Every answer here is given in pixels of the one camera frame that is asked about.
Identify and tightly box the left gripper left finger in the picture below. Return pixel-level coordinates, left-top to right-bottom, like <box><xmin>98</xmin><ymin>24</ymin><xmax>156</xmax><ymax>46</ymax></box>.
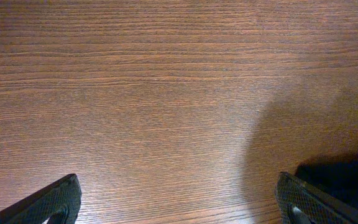
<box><xmin>0</xmin><ymin>174</ymin><xmax>81</xmax><ymax>224</ymax></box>

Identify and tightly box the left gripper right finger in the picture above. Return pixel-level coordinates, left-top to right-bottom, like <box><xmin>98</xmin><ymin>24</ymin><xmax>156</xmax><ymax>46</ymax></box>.
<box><xmin>275</xmin><ymin>172</ymin><xmax>358</xmax><ymax>224</ymax></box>

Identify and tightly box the black polo shirt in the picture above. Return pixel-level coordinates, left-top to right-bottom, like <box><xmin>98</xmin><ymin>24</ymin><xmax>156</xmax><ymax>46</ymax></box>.
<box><xmin>295</xmin><ymin>154</ymin><xmax>358</xmax><ymax>209</ymax></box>

